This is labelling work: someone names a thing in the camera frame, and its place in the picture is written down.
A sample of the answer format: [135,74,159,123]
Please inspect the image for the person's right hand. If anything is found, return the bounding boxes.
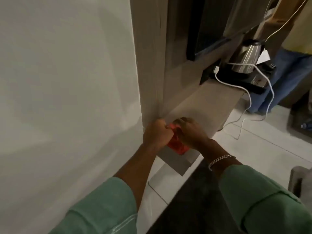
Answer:
[173,117,213,151]

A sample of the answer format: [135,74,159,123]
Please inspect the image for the person's left hand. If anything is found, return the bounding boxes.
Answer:
[143,119,174,150]

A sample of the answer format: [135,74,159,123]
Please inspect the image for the red cloth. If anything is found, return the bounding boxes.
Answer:
[167,123,190,155]

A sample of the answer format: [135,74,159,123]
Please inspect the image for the person's right forearm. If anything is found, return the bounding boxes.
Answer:
[200,140,312,234]

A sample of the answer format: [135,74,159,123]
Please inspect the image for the person's left forearm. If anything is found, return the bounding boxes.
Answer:
[49,141,161,234]

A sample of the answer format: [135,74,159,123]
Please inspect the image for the black tray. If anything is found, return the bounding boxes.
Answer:
[200,59,277,95]

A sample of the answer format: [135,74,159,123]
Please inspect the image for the stainless steel electric kettle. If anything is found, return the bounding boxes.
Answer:
[230,39,266,74]

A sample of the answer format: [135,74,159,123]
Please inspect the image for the white paper tag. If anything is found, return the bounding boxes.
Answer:
[255,49,271,65]

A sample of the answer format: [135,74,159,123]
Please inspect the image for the black framed television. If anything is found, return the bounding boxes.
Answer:
[186,0,272,62]

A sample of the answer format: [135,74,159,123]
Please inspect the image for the grey metal waste bin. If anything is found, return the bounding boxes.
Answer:
[288,166,312,212]

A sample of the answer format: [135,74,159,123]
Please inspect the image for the wooden wall-mounted desk shelf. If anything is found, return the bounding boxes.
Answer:
[156,78,248,177]

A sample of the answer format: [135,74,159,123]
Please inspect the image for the silver chain bracelet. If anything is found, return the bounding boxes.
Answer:
[208,155,236,171]

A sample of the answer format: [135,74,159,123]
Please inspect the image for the black wall socket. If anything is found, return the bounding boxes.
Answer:
[200,59,221,85]

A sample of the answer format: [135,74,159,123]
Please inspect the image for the wooden wall panel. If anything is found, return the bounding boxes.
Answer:
[129,0,247,127]

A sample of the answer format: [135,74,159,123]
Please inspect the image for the white charging cable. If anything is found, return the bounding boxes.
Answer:
[215,0,309,140]

